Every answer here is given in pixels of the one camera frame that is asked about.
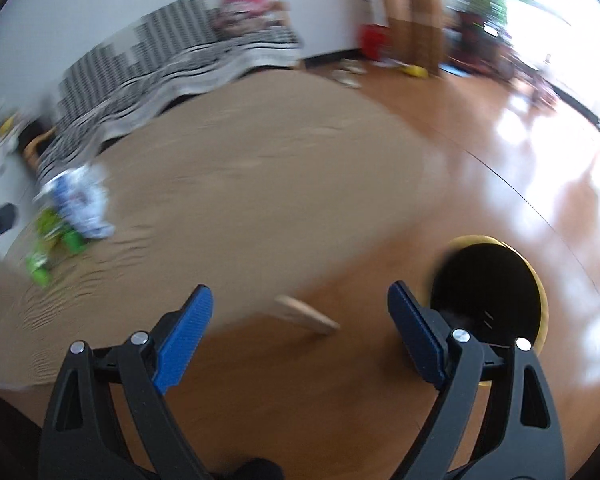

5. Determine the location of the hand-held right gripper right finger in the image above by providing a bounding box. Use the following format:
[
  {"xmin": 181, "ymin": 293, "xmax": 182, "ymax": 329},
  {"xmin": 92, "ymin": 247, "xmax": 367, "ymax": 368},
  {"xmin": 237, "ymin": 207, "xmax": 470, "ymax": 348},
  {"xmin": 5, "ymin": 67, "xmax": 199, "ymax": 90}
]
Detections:
[{"xmin": 387, "ymin": 281, "xmax": 567, "ymax": 480}]

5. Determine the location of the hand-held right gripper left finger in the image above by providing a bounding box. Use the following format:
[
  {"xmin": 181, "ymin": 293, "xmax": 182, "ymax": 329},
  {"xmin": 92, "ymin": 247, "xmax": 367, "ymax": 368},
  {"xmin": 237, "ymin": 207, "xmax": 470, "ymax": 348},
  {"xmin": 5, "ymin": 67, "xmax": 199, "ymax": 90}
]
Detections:
[{"xmin": 39, "ymin": 284, "xmax": 215, "ymax": 480}]

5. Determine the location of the green snack wrapper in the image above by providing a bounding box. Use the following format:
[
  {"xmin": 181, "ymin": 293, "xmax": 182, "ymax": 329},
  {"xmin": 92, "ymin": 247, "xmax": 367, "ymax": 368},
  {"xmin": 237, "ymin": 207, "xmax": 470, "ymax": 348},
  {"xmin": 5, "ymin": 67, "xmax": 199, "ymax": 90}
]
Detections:
[
  {"xmin": 24, "ymin": 242, "xmax": 52, "ymax": 288},
  {"xmin": 32, "ymin": 207, "xmax": 89, "ymax": 256}
]

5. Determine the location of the blue white snack wrapper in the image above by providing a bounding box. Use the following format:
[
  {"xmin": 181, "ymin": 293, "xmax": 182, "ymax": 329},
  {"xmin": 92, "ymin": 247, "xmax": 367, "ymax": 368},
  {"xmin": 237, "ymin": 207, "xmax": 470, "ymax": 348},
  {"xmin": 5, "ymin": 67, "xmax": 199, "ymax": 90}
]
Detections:
[{"xmin": 42, "ymin": 165, "xmax": 116, "ymax": 239}]

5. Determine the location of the black trash bin gold rim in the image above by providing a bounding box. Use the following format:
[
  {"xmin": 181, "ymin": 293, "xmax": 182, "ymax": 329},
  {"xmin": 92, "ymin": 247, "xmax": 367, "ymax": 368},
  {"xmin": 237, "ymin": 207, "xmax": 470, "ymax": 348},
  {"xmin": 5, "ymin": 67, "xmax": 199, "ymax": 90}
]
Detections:
[{"xmin": 430, "ymin": 235, "xmax": 551, "ymax": 389}]

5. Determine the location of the wooden table leg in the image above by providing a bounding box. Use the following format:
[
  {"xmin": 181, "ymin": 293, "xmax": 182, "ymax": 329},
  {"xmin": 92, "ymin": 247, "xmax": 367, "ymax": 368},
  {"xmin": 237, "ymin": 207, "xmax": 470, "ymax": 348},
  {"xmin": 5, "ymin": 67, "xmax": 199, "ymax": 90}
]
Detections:
[{"xmin": 274, "ymin": 294, "xmax": 342, "ymax": 334}]

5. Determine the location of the black white striped blanket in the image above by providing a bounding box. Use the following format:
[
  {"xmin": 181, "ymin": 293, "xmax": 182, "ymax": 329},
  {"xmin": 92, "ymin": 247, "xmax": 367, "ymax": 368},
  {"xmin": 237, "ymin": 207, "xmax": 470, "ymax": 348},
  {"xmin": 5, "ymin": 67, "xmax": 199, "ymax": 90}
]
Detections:
[{"xmin": 35, "ymin": 0, "xmax": 302, "ymax": 186}]

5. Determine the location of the red bucket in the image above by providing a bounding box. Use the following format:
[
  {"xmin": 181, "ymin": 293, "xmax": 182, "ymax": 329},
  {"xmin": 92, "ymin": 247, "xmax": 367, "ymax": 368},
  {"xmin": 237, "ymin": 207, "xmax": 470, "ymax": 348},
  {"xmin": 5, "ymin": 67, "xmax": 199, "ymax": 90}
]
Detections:
[{"xmin": 360, "ymin": 24, "xmax": 392, "ymax": 59}]

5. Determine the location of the red pink pillow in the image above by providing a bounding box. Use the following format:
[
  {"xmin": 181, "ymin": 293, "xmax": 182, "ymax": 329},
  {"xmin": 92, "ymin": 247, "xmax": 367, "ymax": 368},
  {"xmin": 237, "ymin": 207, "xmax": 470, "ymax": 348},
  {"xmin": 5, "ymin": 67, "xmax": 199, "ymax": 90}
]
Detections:
[{"xmin": 217, "ymin": 0, "xmax": 277, "ymax": 29}]

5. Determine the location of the brown patterned curtain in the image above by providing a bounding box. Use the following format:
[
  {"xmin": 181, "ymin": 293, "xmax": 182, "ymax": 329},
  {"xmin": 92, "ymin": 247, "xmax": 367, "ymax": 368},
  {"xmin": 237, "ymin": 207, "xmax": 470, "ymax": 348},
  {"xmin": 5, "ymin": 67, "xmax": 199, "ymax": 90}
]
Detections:
[{"xmin": 377, "ymin": 0, "xmax": 447, "ymax": 74}]

